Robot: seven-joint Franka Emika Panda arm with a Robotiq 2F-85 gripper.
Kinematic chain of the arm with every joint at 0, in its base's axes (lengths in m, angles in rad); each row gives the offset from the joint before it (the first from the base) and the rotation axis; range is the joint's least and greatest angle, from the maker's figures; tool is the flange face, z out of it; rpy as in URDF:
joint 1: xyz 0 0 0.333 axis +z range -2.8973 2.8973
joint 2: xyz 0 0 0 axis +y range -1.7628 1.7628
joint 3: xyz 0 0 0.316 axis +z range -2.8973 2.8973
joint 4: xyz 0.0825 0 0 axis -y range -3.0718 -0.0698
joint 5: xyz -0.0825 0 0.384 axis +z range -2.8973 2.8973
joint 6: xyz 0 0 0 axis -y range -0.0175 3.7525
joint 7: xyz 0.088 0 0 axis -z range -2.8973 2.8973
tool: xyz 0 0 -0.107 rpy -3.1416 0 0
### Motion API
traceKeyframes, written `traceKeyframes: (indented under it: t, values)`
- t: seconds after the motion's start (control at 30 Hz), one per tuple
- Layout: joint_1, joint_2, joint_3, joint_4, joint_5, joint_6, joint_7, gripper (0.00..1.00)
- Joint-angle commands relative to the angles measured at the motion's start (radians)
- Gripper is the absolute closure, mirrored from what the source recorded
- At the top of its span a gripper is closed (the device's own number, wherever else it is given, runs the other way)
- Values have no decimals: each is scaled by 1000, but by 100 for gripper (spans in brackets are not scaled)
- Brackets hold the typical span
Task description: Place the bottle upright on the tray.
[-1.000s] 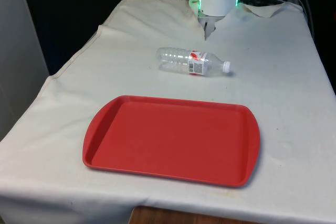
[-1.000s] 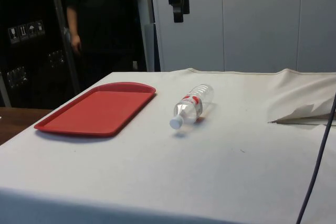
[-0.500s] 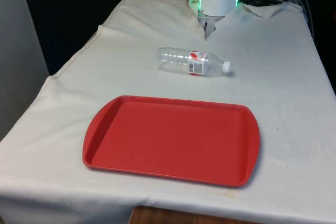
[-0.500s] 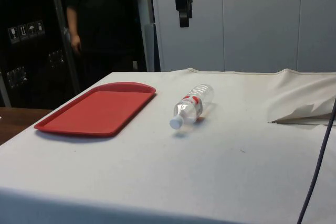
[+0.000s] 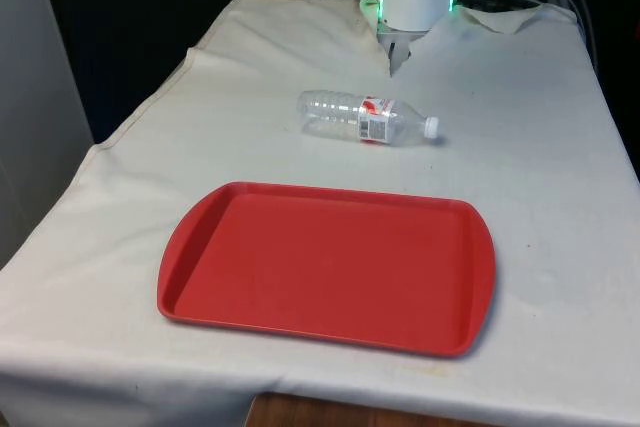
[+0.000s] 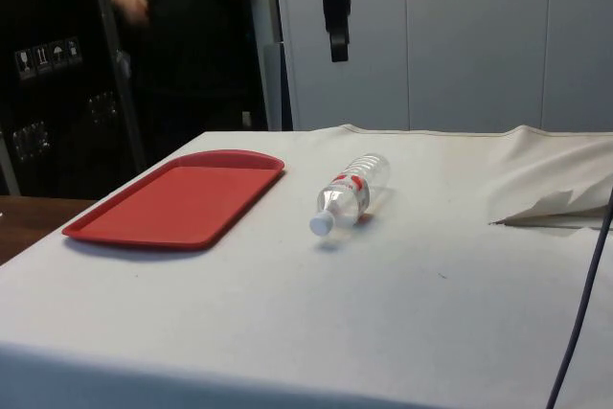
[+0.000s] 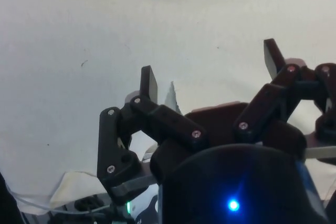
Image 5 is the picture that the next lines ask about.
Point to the clear plastic bottle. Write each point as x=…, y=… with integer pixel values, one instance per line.
x=350, y=118

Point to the red tray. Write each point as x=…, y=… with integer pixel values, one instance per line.
x=327, y=267

